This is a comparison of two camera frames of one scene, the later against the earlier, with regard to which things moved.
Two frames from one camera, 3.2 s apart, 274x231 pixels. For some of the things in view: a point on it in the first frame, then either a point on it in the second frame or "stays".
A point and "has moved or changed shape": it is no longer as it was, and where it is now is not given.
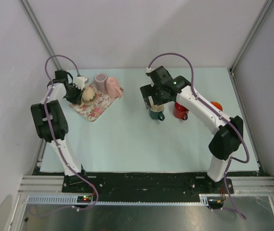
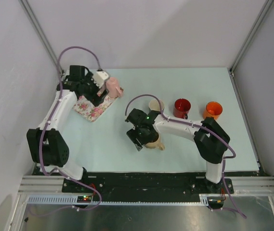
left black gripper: [78, 99] -> [95, 99]
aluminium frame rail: [31, 185] stays
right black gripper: [148, 91] -> [132, 134]
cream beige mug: [88, 96] has moved or changed shape
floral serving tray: [94, 112] stays
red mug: [180, 111] stays
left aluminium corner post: [28, 8] stays
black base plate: [145, 187] stays
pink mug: [113, 90] stays
